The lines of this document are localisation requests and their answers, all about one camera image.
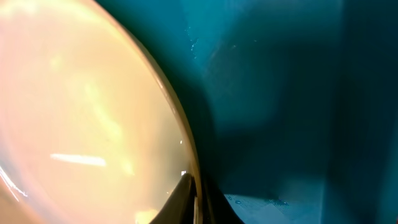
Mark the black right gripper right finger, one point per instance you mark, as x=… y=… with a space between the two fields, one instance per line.
x=216 y=208

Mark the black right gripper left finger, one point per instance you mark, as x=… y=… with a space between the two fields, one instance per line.
x=179 y=208

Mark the small yellow plate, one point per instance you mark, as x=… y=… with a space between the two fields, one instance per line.
x=91 y=129

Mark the teal plastic tray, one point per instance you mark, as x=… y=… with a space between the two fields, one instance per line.
x=292 y=104

